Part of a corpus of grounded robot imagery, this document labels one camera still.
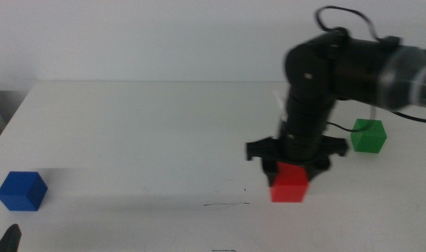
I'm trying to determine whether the thin black cable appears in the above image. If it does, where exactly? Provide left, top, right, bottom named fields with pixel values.
left=326, top=111, right=426, bottom=134

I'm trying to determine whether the blue cube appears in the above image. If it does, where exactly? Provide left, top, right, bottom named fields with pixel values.
left=0, top=171, right=49, bottom=212

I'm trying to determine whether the green cube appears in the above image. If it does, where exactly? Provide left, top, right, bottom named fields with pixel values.
left=350, top=118, right=388, bottom=154

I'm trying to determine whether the red cube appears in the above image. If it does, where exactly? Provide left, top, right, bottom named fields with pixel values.
left=269, top=162, right=310, bottom=204

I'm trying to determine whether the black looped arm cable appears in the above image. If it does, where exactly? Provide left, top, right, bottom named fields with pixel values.
left=314, top=6, right=381, bottom=41

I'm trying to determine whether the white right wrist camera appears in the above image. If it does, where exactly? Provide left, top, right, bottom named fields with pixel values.
left=274, top=90, right=287, bottom=122

